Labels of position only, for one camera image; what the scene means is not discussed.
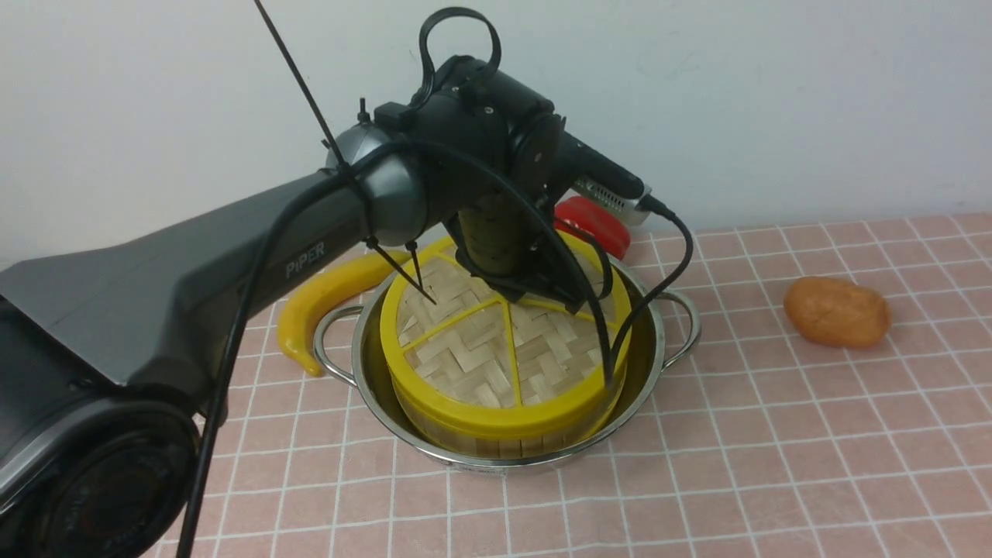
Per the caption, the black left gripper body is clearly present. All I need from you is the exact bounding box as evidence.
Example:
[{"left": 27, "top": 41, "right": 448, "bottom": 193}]
[{"left": 446, "top": 191, "right": 614, "bottom": 314}]

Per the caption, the yellow bamboo steamer lid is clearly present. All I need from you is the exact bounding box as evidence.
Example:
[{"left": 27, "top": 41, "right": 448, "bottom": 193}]
[{"left": 379, "top": 237, "right": 629, "bottom": 408}]

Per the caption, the yellow bamboo steamer basket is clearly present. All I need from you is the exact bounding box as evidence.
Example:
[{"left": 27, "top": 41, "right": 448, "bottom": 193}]
[{"left": 392, "top": 368, "right": 627, "bottom": 459}]

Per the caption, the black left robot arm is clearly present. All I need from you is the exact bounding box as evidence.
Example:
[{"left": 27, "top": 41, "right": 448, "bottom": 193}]
[{"left": 2, "top": 7, "right": 605, "bottom": 557}]

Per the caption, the stainless steel pot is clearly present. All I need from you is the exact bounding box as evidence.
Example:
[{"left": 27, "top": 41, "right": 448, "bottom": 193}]
[{"left": 304, "top": 274, "right": 701, "bottom": 477}]

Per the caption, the red toy bell pepper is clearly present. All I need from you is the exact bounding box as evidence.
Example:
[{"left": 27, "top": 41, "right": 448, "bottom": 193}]
[{"left": 555, "top": 195, "right": 632, "bottom": 260}]

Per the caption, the yellow toy banana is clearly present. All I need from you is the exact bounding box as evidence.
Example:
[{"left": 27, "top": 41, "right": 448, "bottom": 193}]
[{"left": 277, "top": 252, "right": 394, "bottom": 377}]

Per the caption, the orange toy potato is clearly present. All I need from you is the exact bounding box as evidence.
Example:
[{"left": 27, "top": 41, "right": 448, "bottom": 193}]
[{"left": 784, "top": 276, "right": 893, "bottom": 349}]

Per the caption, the pink checkered tablecloth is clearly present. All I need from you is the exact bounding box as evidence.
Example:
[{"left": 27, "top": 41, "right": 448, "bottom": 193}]
[{"left": 194, "top": 211, "right": 991, "bottom": 557}]

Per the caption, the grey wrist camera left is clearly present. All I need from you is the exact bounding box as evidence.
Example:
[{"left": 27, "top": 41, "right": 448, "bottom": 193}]
[{"left": 548, "top": 132, "right": 649, "bottom": 226}]

